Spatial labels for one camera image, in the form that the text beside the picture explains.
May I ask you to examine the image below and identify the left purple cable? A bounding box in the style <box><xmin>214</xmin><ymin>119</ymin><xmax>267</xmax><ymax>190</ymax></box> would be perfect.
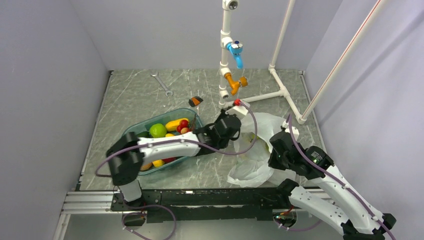
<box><xmin>95</xmin><ymin>100</ymin><xmax>259</xmax><ymax>240</ymax></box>

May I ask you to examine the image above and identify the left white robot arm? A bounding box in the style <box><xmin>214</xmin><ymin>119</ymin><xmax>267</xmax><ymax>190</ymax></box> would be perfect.
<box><xmin>106</xmin><ymin>107</ymin><xmax>248</xmax><ymax>210</ymax></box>

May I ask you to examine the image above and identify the teal plastic tub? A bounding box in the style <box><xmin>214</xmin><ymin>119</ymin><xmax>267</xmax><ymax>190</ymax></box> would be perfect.
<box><xmin>123</xmin><ymin>108</ymin><xmax>203</xmax><ymax>176</ymax></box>

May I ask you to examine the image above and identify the yellow fake mango lower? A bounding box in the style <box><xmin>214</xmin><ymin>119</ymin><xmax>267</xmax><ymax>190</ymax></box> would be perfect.
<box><xmin>152</xmin><ymin>159</ymin><xmax>166</xmax><ymax>168</ymax></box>

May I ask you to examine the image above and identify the green fake lime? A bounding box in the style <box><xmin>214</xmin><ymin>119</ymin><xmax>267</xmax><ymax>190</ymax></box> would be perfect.
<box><xmin>149</xmin><ymin>123</ymin><xmax>168</xmax><ymax>138</ymax></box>

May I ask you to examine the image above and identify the red fake cherry bunch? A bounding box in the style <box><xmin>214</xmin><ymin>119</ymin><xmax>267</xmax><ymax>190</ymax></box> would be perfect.
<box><xmin>176</xmin><ymin>115</ymin><xmax>197</xmax><ymax>134</ymax></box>

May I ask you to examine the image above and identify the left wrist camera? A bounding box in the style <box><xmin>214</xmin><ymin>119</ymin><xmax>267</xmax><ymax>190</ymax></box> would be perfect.
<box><xmin>225</xmin><ymin>98</ymin><xmax>249</xmax><ymax>120</ymax></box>

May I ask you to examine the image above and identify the dark green fake avocado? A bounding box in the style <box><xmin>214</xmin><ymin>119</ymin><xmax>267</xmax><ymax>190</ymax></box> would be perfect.
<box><xmin>136</xmin><ymin>131</ymin><xmax>150</xmax><ymax>138</ymax></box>

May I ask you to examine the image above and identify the red fake apple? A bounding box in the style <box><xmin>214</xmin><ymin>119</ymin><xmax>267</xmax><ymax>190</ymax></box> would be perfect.
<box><xmin>162</xmin><ymin>157</ymin><xmax>177</xmax><ymax>164</ymax></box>

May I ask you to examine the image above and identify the silver wrench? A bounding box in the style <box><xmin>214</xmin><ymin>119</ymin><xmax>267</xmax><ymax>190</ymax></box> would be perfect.
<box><xmin>150</xmin><ymin>72</ymin><xmax>174</xmax><ymax>97</ymax></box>

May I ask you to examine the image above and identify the white plastic bag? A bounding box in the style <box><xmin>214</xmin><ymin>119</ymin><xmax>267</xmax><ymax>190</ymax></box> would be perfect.
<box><xmin>227</xmin><ymin>112</ymin><xmax>296</xmax><ymax>188</ymax></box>

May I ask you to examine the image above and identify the blue tap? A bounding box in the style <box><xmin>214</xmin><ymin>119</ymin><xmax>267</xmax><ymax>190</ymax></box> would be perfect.
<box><xmin>225</xmin><ymin>40</ymin><xmax>244</xmax><ymax>69</ymax></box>

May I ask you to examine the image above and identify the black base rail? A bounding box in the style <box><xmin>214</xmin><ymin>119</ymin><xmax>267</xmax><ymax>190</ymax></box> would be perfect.
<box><xmin>110</xmin><ymin>187</ymin><xmax>291</xmax><ymax>223</ymax></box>

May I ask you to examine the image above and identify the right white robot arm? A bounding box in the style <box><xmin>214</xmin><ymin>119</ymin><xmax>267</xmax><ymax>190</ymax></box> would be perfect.
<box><xmin>268</xmin><ymin>129</ymin><xmax>397</xmax><ymax>240</ymax></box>

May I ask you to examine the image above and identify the white pvc pipe frame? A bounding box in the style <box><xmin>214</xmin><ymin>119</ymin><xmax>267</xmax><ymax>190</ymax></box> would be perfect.
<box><xmin>217</xmin><ymin>0</ymin><xmax>388</xmax><ymax>126</ymax></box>

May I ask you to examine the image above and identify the orange tap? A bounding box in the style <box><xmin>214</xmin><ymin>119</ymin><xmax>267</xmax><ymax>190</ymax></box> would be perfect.
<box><xmin>224</xmin><ymin>72</ymin><xmax>248</xmax><ymax>96</ymax></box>

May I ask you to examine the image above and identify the fake peach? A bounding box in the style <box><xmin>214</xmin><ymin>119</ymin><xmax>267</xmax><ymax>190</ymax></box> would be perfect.
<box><xmin>140</xmin><ymin>162</ymin><xmax>153</xmax><ymax>172</ymax></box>

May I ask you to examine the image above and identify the yellow fake mango upper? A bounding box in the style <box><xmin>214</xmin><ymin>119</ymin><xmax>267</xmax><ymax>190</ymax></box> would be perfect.
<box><xmin>165</xmin><ymin>118</ymin><xmax>189</xmax><ymax>132</ymax></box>

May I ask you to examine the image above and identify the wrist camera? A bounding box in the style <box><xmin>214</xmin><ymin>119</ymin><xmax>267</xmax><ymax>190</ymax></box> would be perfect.
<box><xmin>281</xmin><ymin>121</ymin><xmax>300</xmax><ymax>141</ymax></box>
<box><xmin>225</xmin><ymin>98</ymin><xmax>249</xmax><ymax>120</ymax></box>

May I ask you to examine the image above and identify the small orange black brush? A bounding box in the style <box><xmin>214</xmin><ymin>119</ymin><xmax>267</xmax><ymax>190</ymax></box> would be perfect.
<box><xmin>188</xmin><ymin>96</ymin><xmax>204</xmax><ymax>108</ymax></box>

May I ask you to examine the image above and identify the light green fake fruit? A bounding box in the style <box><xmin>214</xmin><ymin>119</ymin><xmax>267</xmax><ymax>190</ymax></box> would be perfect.
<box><xmin>254</xmin><ymin>138</ymin><xmax>269</xmax><ymax>153</ymax></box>

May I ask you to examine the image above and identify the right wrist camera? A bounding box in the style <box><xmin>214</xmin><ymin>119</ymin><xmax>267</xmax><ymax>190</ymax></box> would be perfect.
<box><xmin>281</xmin><ymin>121</ymin><xmax>300</xmax><ymax>141</ymax></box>

